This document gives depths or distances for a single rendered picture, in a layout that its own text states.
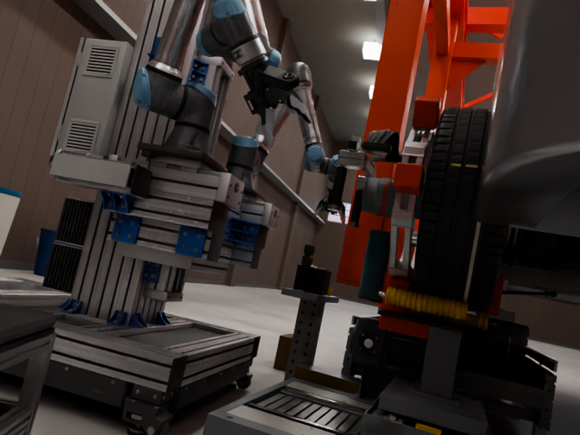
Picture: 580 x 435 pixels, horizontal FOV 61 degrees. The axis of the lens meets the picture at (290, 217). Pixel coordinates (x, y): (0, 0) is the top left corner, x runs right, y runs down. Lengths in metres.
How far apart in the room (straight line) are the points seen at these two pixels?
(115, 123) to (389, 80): 1.23
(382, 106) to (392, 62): 0.22
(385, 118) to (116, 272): 1.34
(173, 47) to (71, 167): 0.47
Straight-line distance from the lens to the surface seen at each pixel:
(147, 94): 1.58
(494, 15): 5.44
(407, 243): 1.54
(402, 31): 2.52
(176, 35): 1.61
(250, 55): 1.22
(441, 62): 4.59
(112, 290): 1.85
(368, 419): 1.53
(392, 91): 2.39
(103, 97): 1.98
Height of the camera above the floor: 0.51
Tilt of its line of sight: 7 degrees up
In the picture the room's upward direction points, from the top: 12 degrees clockwise
